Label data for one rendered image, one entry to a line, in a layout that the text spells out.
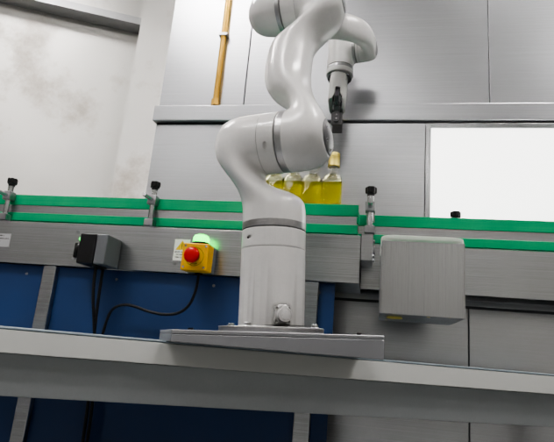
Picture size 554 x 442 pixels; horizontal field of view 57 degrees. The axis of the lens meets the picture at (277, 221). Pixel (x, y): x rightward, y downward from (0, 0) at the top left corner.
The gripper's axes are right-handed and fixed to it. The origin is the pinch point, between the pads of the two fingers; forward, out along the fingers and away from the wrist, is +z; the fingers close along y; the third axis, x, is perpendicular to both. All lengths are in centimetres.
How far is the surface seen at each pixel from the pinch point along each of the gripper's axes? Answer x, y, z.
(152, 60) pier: -154, -174, -135
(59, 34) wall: -231, -167, -154
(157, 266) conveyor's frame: -45, 14, 49
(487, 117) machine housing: 46.4, -12.2, -8.3
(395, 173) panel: 18.5, -11.9, 11.3
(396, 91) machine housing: 18.2, -14.8, -18.8
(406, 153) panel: 21.6, -11.8, 4.7
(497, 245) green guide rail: 44, 5, 37
